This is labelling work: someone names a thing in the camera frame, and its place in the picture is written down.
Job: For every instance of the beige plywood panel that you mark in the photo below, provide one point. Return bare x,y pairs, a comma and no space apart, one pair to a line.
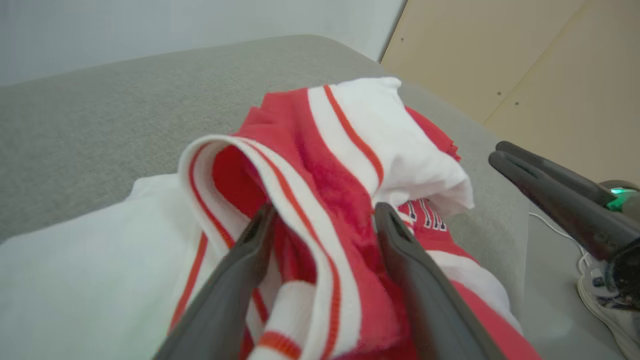
525,60

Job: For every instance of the red and white basketball jersey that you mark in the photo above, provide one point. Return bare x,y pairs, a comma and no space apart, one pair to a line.
325,150

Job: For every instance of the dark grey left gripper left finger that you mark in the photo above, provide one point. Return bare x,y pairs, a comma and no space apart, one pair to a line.
225,300

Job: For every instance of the grey fabric sofa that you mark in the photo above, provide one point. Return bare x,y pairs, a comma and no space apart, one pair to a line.
125,125

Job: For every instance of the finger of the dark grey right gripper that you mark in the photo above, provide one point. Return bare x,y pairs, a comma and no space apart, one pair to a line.
575,215
560,171

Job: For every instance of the white grey sneaker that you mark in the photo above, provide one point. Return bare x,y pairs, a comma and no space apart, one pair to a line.
610,315

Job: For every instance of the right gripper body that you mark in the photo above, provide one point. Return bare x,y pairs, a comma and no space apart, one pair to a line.
625,275

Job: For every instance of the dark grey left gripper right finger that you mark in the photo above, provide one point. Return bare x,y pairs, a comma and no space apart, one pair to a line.
430,305

